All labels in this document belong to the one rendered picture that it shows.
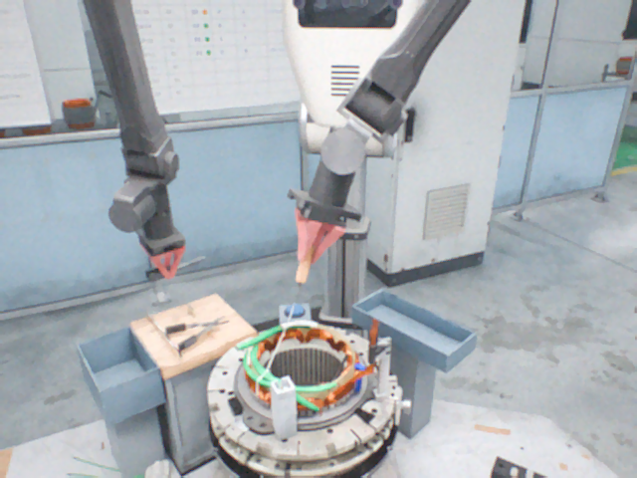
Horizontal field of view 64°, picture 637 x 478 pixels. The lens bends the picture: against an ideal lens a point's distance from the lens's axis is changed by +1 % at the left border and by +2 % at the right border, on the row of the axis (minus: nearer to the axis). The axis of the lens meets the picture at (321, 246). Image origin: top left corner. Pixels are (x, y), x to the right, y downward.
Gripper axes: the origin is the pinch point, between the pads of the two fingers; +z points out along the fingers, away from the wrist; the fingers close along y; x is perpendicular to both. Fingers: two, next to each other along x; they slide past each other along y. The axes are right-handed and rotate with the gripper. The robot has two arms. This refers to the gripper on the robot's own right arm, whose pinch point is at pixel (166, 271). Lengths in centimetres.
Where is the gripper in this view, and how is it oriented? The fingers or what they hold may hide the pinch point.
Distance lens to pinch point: 107.2
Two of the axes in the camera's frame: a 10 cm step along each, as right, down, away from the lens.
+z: 0.0, 8.6, 5.1
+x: 8.1, -3.0, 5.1
